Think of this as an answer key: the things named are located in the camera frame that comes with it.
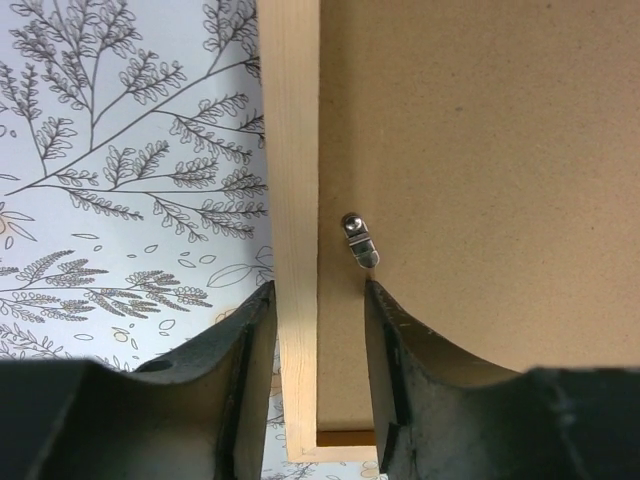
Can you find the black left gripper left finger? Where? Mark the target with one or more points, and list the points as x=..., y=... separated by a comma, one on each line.
x=196, y=412

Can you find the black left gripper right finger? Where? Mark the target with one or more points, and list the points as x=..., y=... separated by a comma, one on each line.
x=441, y=412

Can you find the brown frame backing board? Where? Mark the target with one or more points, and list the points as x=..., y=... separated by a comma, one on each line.
x=492, y=148

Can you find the wooden picture frame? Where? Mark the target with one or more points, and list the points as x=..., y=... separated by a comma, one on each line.
x=289, y=44

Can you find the metal turn clip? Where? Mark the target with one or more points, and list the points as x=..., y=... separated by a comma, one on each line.
x=359, y=241

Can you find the floral patterned table mat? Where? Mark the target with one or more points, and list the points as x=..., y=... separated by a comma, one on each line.
x=134, y=193

